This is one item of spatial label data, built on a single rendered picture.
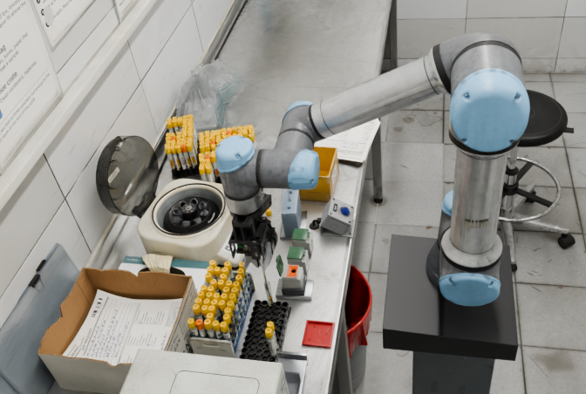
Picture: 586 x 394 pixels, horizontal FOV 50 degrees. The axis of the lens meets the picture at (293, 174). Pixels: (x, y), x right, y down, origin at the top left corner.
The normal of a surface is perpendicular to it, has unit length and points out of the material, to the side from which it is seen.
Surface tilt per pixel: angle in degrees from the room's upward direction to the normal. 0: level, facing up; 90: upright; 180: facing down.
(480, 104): 83
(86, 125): 90
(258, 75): 0
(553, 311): 0
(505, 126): 82
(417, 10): 90
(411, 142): 0
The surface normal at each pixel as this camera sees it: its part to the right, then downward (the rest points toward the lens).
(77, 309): 0.97, 0.02
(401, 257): -0.05, -0.75
